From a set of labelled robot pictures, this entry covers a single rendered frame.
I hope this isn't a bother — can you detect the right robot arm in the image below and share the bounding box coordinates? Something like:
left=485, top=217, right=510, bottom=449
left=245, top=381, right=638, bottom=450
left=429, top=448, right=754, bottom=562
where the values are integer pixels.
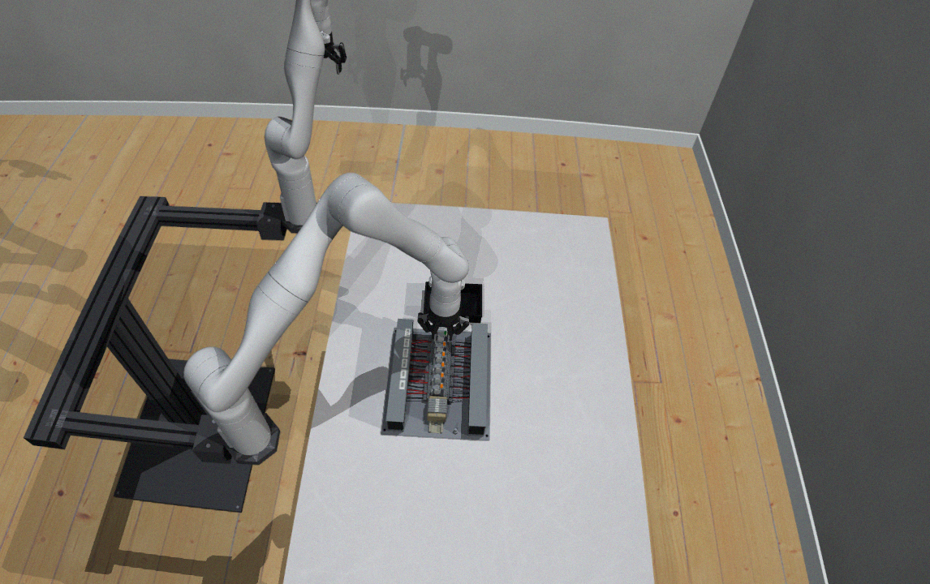
left=183, top=173, right=469, bottom=455

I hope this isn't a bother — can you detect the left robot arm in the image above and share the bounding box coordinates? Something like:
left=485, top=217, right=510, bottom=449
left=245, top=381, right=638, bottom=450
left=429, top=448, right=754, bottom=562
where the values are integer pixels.
left=265, top=0, right=332, bottom=225

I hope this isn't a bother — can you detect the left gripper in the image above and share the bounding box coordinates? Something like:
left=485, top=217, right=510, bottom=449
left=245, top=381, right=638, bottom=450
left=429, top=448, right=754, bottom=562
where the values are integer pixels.
left=324, top=33, right=347, bottom=75

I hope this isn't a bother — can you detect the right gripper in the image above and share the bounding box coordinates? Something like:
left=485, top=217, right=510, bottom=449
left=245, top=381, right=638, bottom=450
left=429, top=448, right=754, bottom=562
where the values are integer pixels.
left=417, top=306, right=469, bottom=342

